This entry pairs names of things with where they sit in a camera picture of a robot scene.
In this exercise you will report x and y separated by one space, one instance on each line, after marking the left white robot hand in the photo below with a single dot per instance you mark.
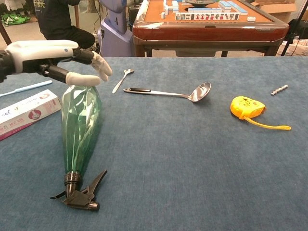
36 51

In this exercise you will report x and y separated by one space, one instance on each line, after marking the green spray bottle black trigger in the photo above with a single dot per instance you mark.
79 120

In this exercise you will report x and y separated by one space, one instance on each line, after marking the light blue toothbrush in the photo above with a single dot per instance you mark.
31 86

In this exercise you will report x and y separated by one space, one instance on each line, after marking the dark slanted table leg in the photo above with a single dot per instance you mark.
4 33

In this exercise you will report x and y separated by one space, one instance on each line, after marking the person in black clothes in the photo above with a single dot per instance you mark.
60 24

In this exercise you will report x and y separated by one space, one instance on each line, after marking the green bag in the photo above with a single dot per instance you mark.
14 19

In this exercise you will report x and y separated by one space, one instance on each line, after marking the white toothpaste box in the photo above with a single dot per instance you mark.
19 113

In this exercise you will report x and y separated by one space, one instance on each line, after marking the small steel spoon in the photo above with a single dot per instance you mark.
119 83

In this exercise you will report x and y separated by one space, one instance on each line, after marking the blue felt table cover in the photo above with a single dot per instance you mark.
168 156

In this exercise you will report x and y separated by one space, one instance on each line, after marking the brown mahjong table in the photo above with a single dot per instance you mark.
204 32

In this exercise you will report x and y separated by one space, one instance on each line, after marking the steel ladle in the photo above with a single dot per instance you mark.
202 91

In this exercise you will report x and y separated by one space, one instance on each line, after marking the yellow tape measure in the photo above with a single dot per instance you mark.
245 106

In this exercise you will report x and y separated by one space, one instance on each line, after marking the single white mahjong tile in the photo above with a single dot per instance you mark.
251 19

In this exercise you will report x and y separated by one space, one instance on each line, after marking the steel drill bit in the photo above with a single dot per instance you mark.
279 90

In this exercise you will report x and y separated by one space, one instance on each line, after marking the cardboard box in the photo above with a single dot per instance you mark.
279 9

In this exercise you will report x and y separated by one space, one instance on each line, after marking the black tripod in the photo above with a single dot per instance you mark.
292 29

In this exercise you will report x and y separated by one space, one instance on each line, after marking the white plastic crate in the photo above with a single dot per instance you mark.
298 48

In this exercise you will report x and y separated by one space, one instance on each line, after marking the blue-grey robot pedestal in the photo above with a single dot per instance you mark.
113 41

